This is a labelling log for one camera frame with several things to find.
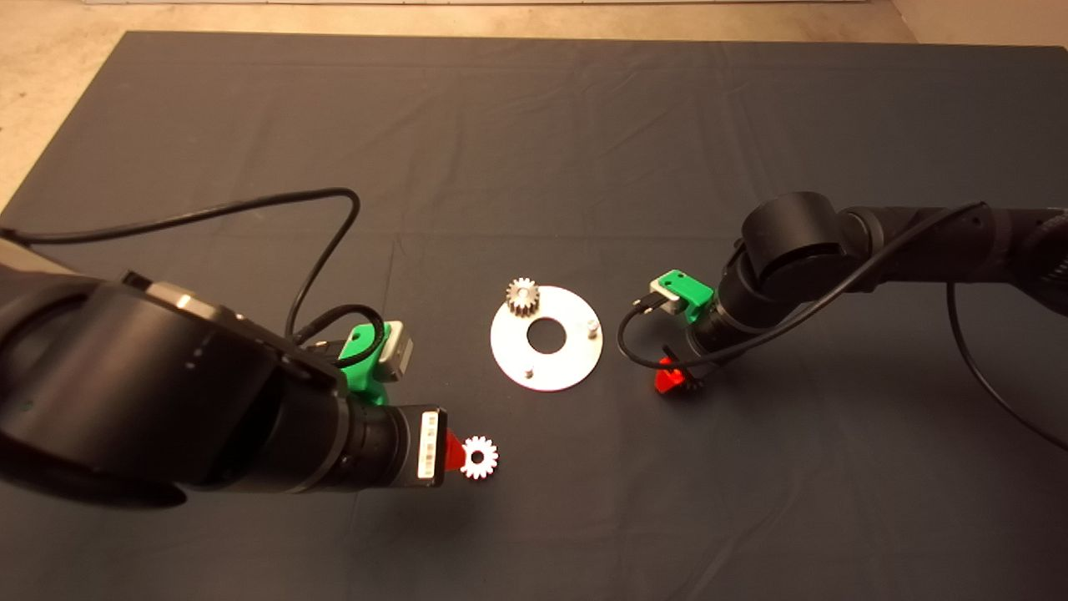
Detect small steel spur gear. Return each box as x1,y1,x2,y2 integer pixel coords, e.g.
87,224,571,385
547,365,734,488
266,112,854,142
460,435,500,481
506,278,542,318

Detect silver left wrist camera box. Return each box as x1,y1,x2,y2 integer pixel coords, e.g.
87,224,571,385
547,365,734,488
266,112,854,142
380,323,416,383

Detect green left camera mount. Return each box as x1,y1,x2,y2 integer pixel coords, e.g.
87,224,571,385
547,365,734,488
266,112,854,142
338,324,390,407

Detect black left camera cable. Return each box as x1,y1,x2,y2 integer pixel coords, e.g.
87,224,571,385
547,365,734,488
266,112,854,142
0,188,386,368

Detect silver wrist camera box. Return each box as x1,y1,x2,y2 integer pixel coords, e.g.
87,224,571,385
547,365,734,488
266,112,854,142
380,323,416,383
649,278,687,314

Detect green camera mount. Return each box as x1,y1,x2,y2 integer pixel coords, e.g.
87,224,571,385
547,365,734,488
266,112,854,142
659,270,715,322
338,324,390,407

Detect round metal carrier plate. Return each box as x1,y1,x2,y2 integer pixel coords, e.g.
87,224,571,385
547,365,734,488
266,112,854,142
490,285,604,393

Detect green right camera mount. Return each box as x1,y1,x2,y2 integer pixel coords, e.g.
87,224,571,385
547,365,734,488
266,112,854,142
659,270,715,322

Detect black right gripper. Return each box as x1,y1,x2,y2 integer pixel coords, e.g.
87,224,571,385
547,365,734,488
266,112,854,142
654,305,756,395

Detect dark grey table cloth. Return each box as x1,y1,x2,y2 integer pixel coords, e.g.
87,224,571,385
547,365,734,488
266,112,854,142
0,32,1068,601

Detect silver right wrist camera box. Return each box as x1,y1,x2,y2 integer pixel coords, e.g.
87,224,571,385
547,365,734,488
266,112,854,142
649,278,687,314

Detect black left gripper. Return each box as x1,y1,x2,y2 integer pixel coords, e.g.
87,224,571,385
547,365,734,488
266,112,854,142
340,402,470,492

